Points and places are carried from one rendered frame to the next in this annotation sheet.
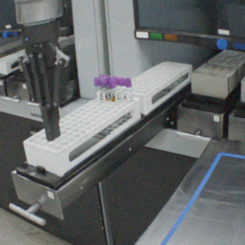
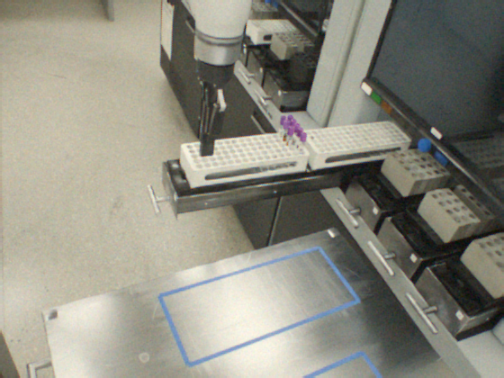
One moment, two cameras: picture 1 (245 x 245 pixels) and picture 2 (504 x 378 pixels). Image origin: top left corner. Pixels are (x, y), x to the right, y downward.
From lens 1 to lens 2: 0.45 m
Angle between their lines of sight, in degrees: 27
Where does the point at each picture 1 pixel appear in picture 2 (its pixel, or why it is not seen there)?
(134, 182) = (302, 213)
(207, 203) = (252, 281)
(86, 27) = (333, 46)
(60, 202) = (179, 207)
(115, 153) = (255, 190)
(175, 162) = (333, 221)
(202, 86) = (391, 171)
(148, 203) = not seen: hidden behind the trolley
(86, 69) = (318, 88)
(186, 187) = (256, 256)
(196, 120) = (360, 199)
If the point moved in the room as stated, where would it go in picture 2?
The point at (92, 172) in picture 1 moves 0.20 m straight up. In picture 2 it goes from (222, 195) to (232, 123)
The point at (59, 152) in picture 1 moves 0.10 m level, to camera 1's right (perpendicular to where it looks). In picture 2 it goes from (195, 170) to (232, 191)
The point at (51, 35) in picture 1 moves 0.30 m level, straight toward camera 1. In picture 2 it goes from (217, 78) to (126, 158)
